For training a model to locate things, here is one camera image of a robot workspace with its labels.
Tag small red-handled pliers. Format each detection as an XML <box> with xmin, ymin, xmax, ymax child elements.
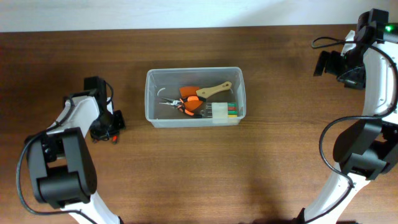
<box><xmin>90</xmin><ymin>134</ymin><xmax>119</xmax><ymax>144</ymax></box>

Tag orange black long-nose pliers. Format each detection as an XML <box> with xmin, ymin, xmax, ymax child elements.
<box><xmin>160</xmin><ymin>96</ymin><xmax>206</xmax><ymax>118</ymax></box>

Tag orange scraper wooden handle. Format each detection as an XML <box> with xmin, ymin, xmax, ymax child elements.
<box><xmin>180</xmin><ymin>82</ymin><xmax>232</xmax><ymax>112</ymax></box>

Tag clear box coloured tubes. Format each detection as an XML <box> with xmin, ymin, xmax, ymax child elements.
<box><xmin>200</xmin><ymin>103</ymin><xmax>238</xmax><ymax>119</ymax></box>

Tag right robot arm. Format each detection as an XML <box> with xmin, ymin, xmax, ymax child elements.
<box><xmin>292</xmin><ymin>9</ymin><xmax>397</xmax><ymax>223</ymax></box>

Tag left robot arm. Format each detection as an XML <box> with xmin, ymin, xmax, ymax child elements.
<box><xmin>16</xmin><ymin>77</ymin><xmax>125</xmax><ymax>224</ymax></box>

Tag clear plastic container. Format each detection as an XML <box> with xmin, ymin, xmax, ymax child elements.
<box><xmin>145</xmin><ymin>67</ymin><xmax>246</xmax><ymax>128</ymax></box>

